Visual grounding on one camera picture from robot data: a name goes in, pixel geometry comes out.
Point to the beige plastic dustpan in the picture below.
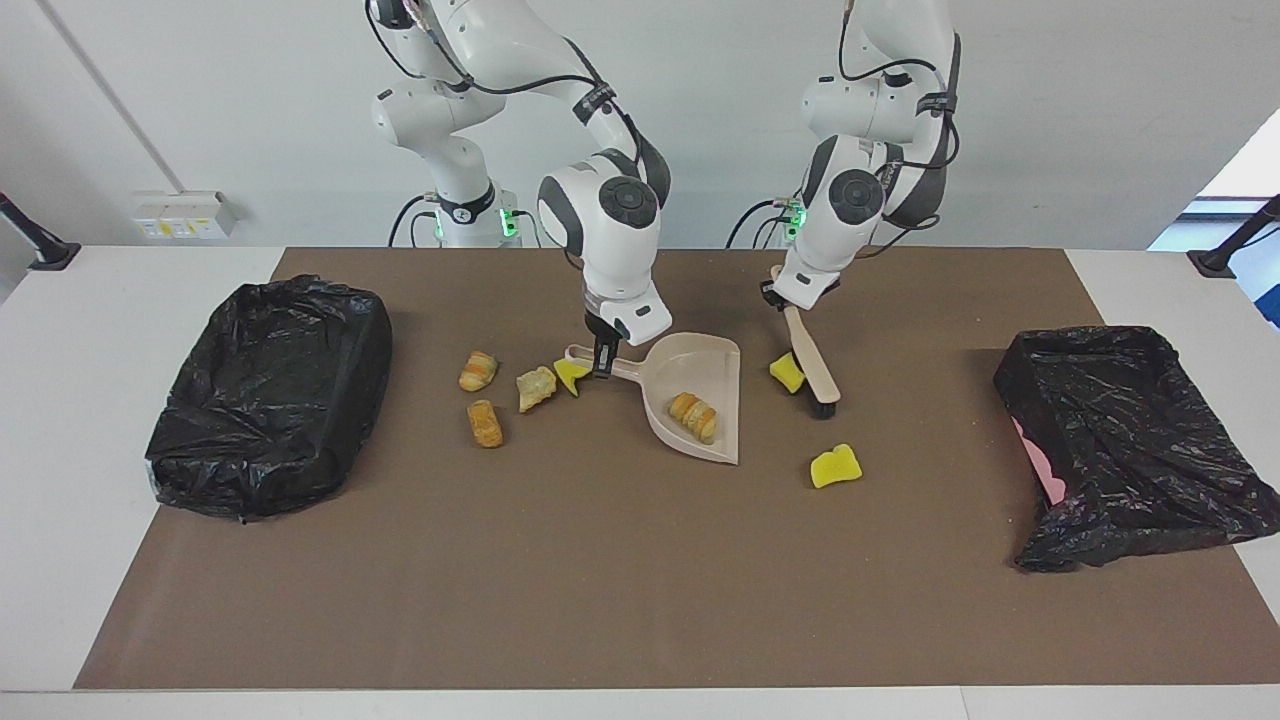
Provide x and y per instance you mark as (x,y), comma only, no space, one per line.
(705,365)

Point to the white wall socket box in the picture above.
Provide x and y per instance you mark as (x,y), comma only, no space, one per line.
(185,215)

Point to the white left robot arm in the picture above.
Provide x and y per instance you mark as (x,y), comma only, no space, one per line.
(845,220)

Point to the striped toy croissant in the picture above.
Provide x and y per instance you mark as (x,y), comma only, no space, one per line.
(693,417)
(478,372)

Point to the brown toy bread roll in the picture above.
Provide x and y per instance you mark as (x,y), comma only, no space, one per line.
(485,424)

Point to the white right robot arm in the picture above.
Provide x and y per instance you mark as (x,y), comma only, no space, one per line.
(610,230)

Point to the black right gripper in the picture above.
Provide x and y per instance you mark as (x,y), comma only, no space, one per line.
(600,338)

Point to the black clamp stand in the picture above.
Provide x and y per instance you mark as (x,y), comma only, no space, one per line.
(55,255)
(1215,262)

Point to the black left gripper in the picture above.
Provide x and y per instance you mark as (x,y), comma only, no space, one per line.
(776,296)

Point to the small yellow sponge wedge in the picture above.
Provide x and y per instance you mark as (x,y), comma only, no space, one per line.
(786,373)

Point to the beige hand brush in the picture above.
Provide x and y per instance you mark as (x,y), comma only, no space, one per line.
(815,360)

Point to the brown table mat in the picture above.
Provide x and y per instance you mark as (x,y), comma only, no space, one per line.
(640,580)

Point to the black bagged bin pink side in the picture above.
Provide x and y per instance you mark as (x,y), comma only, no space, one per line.
(1130,440)

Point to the large yellow sponge piece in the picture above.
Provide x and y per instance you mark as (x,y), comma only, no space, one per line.
(835,468)

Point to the notched yellow sponge piece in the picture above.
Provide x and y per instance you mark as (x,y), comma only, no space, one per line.
(570,375)

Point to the pale flaky toy pastry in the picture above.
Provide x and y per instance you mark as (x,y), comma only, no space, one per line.
(535,390)

